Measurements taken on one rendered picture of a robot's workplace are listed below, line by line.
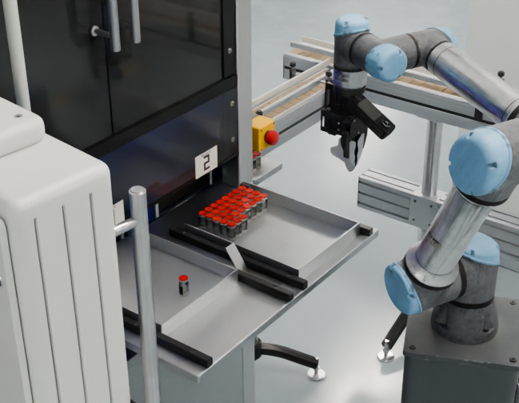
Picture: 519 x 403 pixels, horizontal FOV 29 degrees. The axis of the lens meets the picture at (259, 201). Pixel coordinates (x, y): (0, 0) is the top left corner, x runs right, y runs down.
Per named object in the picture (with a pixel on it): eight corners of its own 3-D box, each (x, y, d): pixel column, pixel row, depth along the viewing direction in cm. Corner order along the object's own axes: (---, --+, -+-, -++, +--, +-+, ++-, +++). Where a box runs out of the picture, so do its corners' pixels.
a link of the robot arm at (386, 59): (424, 42, 206) (393, 25, 215) (379, 52, 202) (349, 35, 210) (421, 77, 210) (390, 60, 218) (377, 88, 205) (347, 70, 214)
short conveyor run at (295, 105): (226, 184, 277) (225, 132, 269) (184, 168, 285) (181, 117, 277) (357, 101, 324) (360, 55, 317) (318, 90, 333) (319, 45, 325)
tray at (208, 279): (49, 284, 228) (48, 271, 227) (128, 236, 246) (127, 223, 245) (161, 338, 211) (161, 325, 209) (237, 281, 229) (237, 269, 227)
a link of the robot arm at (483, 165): (454, 309, 220) (562, 149, 178) (398, 329, 214) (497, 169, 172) (425, 265, 226) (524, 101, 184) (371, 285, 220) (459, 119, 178)
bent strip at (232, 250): (225, 269, 233) (225, 247, 230) (233, 263, 235) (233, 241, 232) (273, 289, 226) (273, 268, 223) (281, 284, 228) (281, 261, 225)
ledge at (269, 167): (214, 172, 279) (214, 166, 278) (243, 155, 288) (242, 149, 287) (254, 186, 272) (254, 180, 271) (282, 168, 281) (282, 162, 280)
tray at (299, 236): (185, 236, 246) (185, 223, 244) (249, 193, 264) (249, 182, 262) (298, 282, 228) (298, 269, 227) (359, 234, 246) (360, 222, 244)
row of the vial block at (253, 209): (217, 237, 245) (217, 221, 243) (262, 207, 257) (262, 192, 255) (225, 240, 244) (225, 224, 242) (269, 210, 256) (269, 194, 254)
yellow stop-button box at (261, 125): (237, 145, 271) (237, 121, 268) (253, 136, 276) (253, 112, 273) (260, 153, 267) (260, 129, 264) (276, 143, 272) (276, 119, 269)
